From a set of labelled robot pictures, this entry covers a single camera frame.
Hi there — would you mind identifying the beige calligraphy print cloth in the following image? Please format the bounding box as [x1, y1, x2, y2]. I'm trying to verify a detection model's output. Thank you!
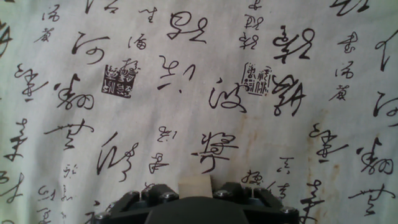
[0, 0, 398, 224]

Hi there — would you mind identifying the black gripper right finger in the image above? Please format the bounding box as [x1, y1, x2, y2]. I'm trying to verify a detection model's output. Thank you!
[213, 182, 300, 224]

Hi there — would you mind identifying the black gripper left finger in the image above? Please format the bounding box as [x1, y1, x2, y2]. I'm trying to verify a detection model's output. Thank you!
[92, 183, 180, 224]

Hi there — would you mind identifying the small wooden cube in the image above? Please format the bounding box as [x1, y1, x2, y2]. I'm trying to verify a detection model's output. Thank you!
[177, 175, 214, 199]

